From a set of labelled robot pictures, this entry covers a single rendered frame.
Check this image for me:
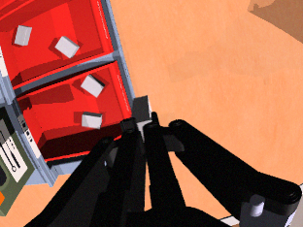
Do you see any grey metal shelf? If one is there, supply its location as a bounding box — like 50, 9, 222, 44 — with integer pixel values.
0, 0, 136, 187

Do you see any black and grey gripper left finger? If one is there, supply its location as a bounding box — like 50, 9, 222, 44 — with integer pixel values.
23, 97, 147, 227

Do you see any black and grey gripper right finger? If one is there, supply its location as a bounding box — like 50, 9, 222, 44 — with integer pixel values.
140, 95, 302, 227

